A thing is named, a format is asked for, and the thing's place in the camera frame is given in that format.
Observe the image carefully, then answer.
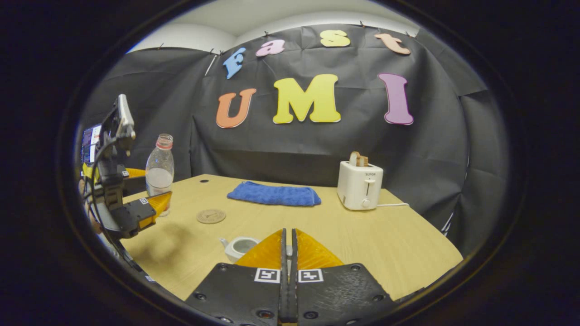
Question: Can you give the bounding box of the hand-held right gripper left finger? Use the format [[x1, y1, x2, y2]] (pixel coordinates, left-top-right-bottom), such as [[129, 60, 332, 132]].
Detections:
[[185, 228, 287, 326]]

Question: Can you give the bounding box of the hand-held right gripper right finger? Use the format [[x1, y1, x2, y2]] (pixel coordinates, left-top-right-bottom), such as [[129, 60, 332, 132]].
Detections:
[[292, 228, 400, 326]]

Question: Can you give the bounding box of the clear plastic water bottle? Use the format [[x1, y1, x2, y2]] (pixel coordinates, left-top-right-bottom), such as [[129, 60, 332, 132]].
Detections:
[[145, 134, 175, 217]]

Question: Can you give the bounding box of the white ceramic teacup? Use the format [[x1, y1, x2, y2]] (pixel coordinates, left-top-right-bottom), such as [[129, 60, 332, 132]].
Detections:
[[220, 235, 261, 264]]

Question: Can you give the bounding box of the round cork coaster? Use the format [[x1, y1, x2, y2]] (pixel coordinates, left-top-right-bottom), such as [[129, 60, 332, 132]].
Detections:
[[196, 209, 227, 225]]

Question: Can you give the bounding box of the computer monitor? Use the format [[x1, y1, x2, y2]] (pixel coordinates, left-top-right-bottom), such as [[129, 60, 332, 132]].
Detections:
[[81, 124, 103, 166]]

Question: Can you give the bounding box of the blue towel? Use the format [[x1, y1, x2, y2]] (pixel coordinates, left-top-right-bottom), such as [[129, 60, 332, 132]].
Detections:
[[227, 181, 322, 207]]

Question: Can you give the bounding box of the white toaster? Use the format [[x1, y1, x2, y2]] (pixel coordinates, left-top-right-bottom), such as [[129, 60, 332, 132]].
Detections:
[[337, 161, 384, 211]]

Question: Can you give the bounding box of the black backdrop cloth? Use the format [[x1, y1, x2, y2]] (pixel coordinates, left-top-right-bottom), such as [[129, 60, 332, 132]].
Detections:
[[77, 23, 511, 255]]

